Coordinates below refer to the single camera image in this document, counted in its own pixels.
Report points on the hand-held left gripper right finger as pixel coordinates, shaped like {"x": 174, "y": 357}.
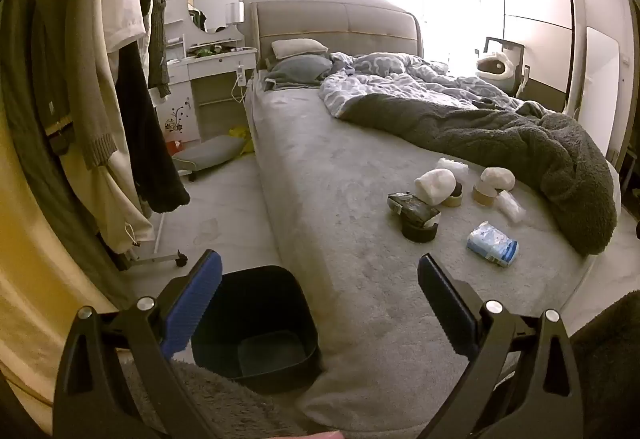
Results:
{"x": 445, "y": 301}

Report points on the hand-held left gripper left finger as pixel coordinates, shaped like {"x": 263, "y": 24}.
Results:
{"x": 197, "y": 299}

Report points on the black trash bin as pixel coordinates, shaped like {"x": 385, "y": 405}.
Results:
{"x": 260, "y": 299}

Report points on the black tape roll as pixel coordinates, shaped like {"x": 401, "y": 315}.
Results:
{"x": 419, "y": 233}

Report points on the blue white tissue packet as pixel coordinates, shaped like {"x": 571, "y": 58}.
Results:
{"x": 492, "y": 244}

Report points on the black plastic packet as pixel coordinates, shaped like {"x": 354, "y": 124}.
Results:
{"x": 412, "y": 209}

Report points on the beige tape roll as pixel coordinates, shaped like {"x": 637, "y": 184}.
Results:
{"x": 454, "y": 199}

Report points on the brown cardboard tape roll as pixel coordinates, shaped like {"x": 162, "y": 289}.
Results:
{"x": 483, "y": 196}

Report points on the clear bubble wrap roll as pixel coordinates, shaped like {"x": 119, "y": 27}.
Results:
{"x": 510, "y": 206}

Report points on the large white paper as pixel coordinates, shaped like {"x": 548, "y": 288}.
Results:
{"x": 432, "y": 184}

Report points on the white ribbed bubble wrap piece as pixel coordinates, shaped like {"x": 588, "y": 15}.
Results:
{"x": 452, "y": 167}

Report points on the small white paper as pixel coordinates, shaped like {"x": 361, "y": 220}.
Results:
{"x": 497, "y": 178}

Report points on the person's left hand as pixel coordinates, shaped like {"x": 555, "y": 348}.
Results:
{"x": 327, "y": 435}

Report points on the white wheeled clothes rack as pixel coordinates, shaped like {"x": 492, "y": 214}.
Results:
{"x": 159, "y": 234}

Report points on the person's grey fleece clothing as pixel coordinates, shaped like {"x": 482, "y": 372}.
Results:
{"x": 210, "y": 404}
{"x": 610, "y": 359}

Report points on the grey cushioned stool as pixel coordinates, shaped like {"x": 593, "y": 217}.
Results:
{"x": 210, "y": 151}

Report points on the grey bed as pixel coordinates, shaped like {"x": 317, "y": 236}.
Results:
{"x": 340, "y": 189}

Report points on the red box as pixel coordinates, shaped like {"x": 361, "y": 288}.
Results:
{"x": 175, "y": 146}

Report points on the black fleece garment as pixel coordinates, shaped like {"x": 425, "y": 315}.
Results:
{"x": 150, "y": 139}

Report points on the yellow plastic bag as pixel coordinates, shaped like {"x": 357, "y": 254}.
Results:
{"x": 240, "y": 136}

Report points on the dark grey fleece blanket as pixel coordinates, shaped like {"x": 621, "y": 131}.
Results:
{"x": 500, "y": 139}

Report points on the grey white patterned duvet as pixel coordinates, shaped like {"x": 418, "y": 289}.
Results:
{"x": 390, "y": 81}

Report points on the white dressing table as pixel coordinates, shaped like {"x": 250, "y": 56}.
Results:
{"x": 210, "y": 69}

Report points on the white cat bed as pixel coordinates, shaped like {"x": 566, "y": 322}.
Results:
{"x": 495, "y": 66}

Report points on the green packet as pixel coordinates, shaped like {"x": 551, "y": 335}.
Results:
{"x": 205, "y": 52}

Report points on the grey pillow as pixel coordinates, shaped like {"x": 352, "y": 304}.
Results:
{"x": 300, "y": 69}

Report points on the beige knit sweater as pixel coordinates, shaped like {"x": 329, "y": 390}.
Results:
{"x": 85, "y": 69}

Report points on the white door panel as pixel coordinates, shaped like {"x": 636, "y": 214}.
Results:
{"x": 597, "y": 84}

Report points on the dark knit cardigan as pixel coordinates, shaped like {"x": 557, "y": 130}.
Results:
{"x": 157, "y": 34}

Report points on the beige pillow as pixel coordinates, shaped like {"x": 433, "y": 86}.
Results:
{"x": 297, "y": 48}

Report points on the olive green jacket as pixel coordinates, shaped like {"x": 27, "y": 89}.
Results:
{"x": 30, "y": 69}

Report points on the white table lamp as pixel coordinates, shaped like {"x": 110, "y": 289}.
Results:
{"x": 235, "y": 12}

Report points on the mirrored wardrobe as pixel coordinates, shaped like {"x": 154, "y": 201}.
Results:
{"x": 535, "y": 19}

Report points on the grey upholstered headboard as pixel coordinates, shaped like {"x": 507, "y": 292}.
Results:
{"x": 340, "y": 24}

